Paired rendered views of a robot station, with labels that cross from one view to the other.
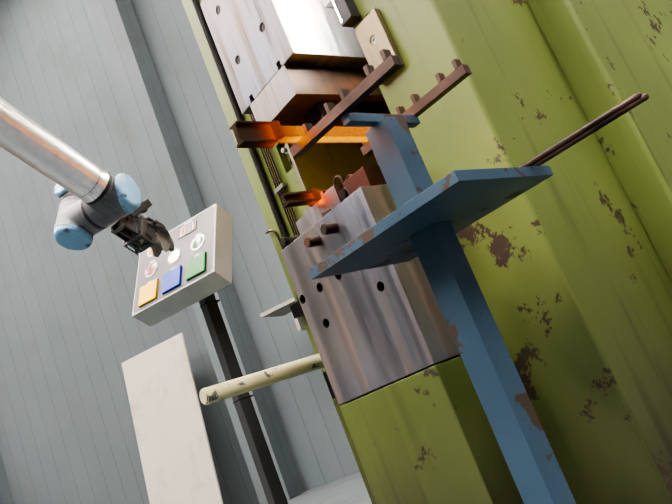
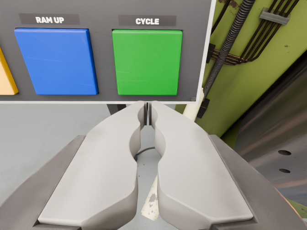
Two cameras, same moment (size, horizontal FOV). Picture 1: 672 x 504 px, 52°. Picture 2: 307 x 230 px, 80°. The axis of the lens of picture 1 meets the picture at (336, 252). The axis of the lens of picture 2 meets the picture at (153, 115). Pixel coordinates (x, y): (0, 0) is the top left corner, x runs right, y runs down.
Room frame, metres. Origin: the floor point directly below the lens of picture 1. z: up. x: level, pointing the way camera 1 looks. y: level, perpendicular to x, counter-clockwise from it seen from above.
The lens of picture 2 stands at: (1.84, 0.46, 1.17)
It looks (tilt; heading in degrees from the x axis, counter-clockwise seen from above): 63 degrees down; 333
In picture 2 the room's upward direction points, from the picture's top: 3 degrees clockwise
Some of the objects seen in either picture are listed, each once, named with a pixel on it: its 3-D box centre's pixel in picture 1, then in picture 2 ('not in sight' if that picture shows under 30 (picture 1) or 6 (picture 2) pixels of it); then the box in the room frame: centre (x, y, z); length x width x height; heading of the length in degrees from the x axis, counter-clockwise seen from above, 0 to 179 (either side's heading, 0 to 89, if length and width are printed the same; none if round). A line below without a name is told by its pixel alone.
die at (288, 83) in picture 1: (328, 100); not in sight; (1.91, -0.15, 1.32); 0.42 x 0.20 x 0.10; 132
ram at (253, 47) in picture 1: (306, 23); not in sight; (1.88, -0.18, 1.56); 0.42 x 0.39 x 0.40; 132
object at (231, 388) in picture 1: (270, 376); (177, 144); (1.97, 0.31, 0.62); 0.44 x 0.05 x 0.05; 132
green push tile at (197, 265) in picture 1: (197, 266); (147, 64); (1.98, 0.40, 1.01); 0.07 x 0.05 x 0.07; 67
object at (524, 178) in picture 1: (427, 223); not in sight; (1.28, -0.18, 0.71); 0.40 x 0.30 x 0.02; 45
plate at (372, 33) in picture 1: (378, 46); not in sight; (1.63, -0.30, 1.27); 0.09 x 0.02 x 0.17; 42
